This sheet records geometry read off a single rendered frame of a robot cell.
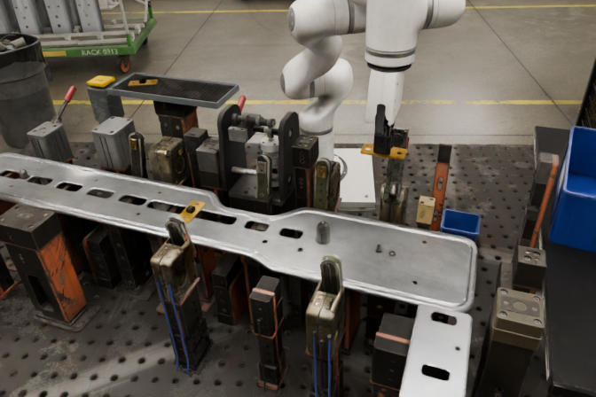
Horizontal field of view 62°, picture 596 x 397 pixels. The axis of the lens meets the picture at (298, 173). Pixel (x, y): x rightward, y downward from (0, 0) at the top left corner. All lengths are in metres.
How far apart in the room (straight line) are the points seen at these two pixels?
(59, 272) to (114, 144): 0.36
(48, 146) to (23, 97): 2.26
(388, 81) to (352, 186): 0.94
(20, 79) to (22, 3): 1.89
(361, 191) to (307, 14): 0.72
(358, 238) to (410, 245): 0.11
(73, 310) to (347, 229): 0.76
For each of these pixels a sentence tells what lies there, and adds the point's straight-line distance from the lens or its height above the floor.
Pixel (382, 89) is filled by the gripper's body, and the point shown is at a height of 1.40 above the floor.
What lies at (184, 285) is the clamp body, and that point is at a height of 0.96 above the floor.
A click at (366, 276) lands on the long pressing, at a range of 1.05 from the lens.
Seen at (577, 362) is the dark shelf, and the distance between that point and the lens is 0.97.
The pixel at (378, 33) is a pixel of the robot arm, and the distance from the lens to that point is 0.83.
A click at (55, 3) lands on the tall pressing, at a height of 0.60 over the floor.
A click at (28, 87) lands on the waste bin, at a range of 3.90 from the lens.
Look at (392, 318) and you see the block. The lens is 1.01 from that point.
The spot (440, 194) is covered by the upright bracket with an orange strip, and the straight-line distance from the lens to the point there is 1.18.
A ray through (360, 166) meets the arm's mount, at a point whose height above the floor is 0.75.
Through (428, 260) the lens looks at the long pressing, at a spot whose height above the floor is 1.00.
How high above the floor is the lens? 1.74
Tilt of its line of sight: 33 degrees down
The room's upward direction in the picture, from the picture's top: 2 degrees counter-clockwise
